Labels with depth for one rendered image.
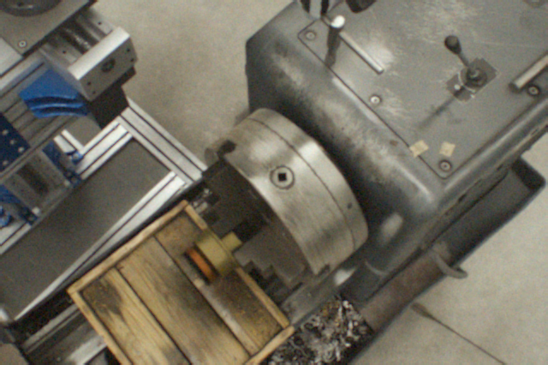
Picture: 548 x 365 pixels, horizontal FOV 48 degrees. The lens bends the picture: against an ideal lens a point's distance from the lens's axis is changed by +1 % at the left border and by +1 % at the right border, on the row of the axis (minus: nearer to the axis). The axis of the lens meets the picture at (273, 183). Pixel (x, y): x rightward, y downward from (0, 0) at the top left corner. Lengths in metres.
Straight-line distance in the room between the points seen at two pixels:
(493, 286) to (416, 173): 1.38
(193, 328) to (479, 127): 0.67
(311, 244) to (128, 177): 1.22
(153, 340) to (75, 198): 0.96
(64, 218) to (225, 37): 1.00
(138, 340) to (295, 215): 0.48
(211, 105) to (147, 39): 0.40
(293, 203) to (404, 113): 0.23
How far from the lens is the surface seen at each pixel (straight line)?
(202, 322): 1.27
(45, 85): 1.36
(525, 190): 1.85
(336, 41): 0.97
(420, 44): 1.09
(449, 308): 2.26
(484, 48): 1.12
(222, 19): 2.64
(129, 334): 1.29
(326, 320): 1.61
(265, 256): 1.06
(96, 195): 2.13
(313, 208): 0.97
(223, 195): 1.03
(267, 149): 0.99
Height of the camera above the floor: 2.14
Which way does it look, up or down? 69 degrees down
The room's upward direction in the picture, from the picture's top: 2 degrees clockwise
